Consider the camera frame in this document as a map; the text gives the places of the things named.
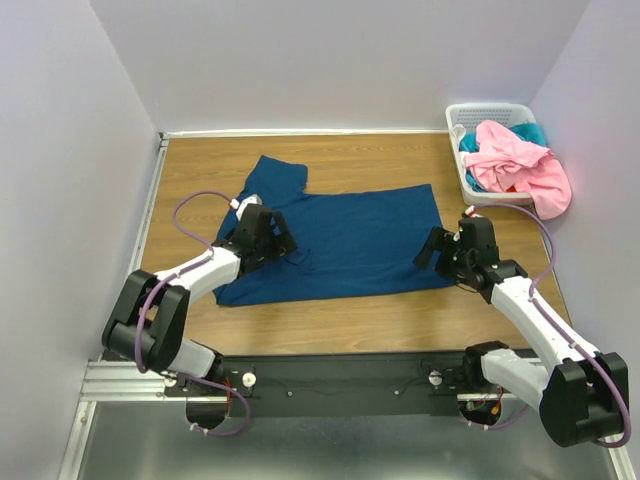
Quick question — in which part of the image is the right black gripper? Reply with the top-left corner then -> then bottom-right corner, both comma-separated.
413,225 -> 473,285

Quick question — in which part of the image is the dark blue t shirt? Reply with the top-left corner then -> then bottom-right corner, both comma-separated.
214,156 -> 452,307

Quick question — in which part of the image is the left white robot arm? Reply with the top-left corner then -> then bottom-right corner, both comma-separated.
101,203 -> 297,395

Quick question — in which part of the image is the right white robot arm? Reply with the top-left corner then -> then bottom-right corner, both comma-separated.
414,210 -> 632,448

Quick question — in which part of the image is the pink t shirt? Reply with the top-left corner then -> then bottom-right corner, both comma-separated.
463,120 -> 572,220

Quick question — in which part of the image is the teal t shirt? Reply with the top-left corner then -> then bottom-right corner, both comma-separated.
459,123 -> 547,193

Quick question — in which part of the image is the white plastic laundry basket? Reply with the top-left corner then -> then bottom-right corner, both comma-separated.
444,103 -> 541,207

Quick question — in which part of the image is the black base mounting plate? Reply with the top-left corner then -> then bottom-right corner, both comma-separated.
164,352 -> 506,419

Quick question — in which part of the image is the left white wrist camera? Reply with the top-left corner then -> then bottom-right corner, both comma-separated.
233,194 -> 262,220

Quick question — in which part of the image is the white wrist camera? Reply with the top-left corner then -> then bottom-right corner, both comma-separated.
233,194 -> 262,220
461,206 -> 481,219

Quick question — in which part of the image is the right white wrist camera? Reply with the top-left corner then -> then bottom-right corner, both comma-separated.
461,206 -> 481,219

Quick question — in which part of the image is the aluminium frame rail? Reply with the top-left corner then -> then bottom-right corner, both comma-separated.
60,360 -> 636,479

